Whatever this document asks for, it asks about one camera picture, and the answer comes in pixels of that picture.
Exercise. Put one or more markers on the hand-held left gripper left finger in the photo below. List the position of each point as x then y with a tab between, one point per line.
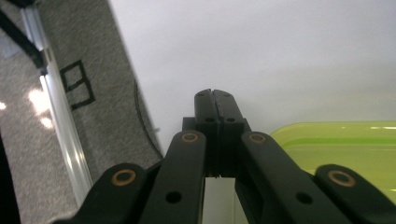
207	105

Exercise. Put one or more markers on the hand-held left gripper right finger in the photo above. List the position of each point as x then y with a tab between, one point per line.
229	115

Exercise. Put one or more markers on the green plastic container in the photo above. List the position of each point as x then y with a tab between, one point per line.
342	149

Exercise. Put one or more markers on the black stand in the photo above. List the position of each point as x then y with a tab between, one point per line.
21	40

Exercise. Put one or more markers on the metal floor rail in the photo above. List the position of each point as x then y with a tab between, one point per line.
62	124

